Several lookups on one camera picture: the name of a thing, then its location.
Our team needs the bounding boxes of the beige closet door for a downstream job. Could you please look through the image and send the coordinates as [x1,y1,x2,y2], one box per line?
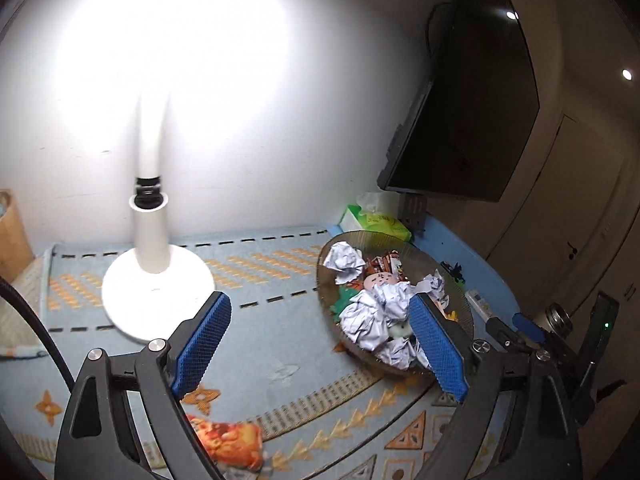
[487,112,628,311]

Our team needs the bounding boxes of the beige woven mat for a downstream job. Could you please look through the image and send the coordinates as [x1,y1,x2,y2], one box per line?
[0,255,53,358]

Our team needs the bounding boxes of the white desk lamp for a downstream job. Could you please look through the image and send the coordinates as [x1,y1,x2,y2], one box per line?
[101,0,217,343]

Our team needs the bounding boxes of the black flat screen monitor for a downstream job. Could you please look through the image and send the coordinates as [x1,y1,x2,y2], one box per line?
[377,0,542,203]

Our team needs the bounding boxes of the cardboard pen holder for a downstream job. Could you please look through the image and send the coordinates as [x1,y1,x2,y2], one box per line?
[0,189,35,281]

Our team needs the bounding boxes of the green tissue pack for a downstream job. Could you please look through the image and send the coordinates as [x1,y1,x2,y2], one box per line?
[340,191,413,242]

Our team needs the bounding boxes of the person's right forearm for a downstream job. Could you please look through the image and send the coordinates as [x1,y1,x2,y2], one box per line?
[580,382,640,480]

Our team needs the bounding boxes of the blue patterned woven table mat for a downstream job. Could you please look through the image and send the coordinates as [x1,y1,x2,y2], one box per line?
[0,225,506,480]

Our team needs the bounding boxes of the orange snack packet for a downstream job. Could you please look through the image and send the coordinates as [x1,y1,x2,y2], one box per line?
[186,414,267,473]

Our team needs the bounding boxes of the white paper balls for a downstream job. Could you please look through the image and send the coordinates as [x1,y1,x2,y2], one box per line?
[334,270,401,323]

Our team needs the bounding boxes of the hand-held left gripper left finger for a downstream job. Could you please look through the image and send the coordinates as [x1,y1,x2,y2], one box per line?
[52,290,233,480]

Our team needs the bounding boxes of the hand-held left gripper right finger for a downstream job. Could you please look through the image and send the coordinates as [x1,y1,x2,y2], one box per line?
[407,292,583,480]

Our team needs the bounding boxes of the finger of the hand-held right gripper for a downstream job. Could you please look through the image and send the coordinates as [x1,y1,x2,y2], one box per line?
[485,316,533,357]
[512,312,549,347]

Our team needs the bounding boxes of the black cable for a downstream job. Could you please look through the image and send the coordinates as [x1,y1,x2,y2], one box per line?
[0,277,76,396]

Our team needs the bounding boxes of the gold ribbed glass bowl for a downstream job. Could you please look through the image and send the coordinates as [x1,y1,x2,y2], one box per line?
[316,230,475,378]

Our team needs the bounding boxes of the white remote control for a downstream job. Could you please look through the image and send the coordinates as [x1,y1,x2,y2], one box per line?
[465,287,501,322]

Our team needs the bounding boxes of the white paper ball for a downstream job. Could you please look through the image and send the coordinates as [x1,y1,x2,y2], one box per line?
[410,270,446,311]
[372,282,413,323]
[375,337,432,371]
[341,292,388,353]
[322,241,367,285]

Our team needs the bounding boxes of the torn orange cartoon package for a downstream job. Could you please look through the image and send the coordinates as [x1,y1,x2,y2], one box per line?
[364,254,405,278]

